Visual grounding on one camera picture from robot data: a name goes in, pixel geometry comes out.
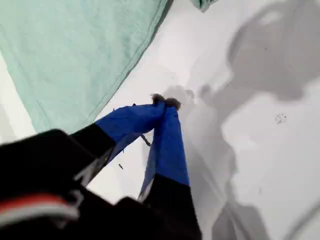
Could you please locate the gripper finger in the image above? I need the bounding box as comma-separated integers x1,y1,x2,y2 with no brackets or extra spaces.
69,93,168,161
137,98,199,221

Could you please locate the pale green t-shirt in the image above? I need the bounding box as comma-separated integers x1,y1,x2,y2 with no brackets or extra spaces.
0,0,218,135

